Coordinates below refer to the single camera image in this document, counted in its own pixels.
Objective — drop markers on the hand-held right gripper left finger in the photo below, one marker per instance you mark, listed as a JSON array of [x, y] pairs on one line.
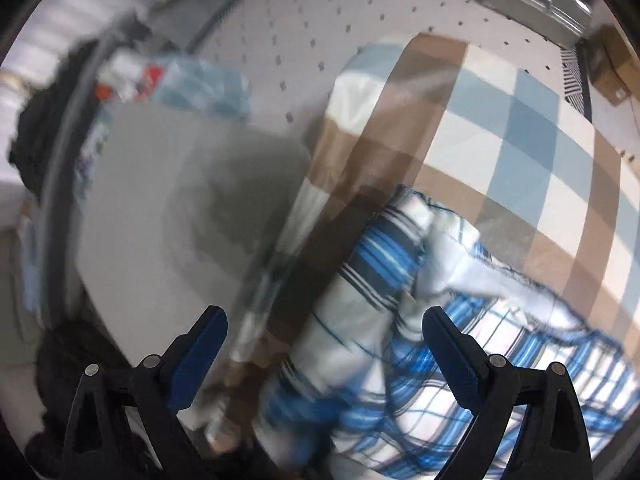
[[200, 355]]

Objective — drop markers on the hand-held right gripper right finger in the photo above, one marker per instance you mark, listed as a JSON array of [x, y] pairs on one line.
[[450, 355]]

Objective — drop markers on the blue plaid shirt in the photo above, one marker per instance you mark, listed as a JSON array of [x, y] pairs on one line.
[[350, 340]]

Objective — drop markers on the grey pillow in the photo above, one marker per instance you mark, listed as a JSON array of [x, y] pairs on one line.
[[150, 185]]

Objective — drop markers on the checkered bed sheet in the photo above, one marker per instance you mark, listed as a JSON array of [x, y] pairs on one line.
[[475, 135]]

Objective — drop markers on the light blue plastic packet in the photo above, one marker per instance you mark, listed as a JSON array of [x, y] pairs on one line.
[[200, 85]]

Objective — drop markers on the black cloth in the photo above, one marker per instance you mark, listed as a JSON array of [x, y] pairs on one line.
[[45, 125]]

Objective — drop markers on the striped floor mat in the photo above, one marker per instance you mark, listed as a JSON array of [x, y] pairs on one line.
[[577, 80]]

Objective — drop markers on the cardboard box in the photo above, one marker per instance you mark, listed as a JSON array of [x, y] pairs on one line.
[[617, 67]]

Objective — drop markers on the white mattress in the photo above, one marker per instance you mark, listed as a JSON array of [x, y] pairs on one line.
[[320, 25]]

